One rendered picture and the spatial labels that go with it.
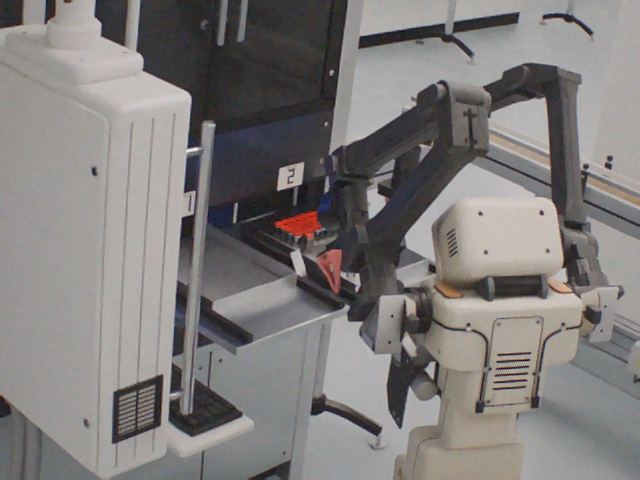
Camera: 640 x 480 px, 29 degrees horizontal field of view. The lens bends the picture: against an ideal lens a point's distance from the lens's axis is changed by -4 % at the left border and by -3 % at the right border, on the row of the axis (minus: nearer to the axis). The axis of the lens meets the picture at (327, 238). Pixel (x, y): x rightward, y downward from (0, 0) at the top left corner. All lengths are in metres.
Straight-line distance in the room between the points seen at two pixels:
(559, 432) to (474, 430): 1.89
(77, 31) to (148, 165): 0.28
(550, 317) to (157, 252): 0.71
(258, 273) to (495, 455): 0.84
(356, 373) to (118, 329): 2.26
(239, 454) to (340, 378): 0.89
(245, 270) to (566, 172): 0.88
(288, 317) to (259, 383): 0.66
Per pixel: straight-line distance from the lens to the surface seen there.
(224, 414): 2.64
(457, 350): 2.30
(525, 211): 2.35
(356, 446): 4.08
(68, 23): 2.27
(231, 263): 3.11
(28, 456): 2.76
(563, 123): 2.63
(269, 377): 3.56
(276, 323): 2.87
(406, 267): 3.13
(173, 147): 2.20
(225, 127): 3.07
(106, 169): 2.14
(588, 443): 4.32
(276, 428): 3.69
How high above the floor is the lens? 2.26
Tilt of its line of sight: 25 degrees down
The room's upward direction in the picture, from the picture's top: 7 degrees clockwise
